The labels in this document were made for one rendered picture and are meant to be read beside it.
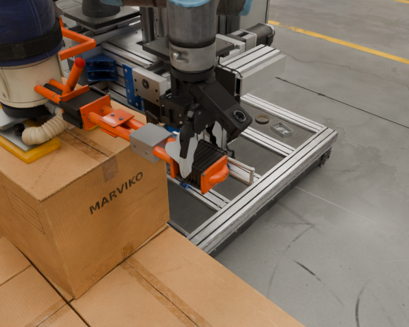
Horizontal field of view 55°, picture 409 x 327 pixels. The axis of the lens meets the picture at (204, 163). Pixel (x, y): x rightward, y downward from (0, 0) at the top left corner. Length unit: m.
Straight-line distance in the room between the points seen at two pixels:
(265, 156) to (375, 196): 0.68
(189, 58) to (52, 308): 0.86
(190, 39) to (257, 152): 1.66
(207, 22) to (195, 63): 0.06
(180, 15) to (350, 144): 2.30
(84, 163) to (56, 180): 0.08
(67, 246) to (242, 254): 1.09
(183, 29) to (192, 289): 0.81
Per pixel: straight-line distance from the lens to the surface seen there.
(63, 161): 1.04
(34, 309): 1.27
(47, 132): 1.02
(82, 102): 0.97
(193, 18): 0.60
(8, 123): 1.15
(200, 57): 0.63
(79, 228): 1.07
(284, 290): 1.89
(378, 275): 2.06
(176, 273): 1.24
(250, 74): 1.38
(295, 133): 2.42
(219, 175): 0.73
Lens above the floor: 1.56
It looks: 39 degrees down
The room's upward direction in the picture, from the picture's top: straight up
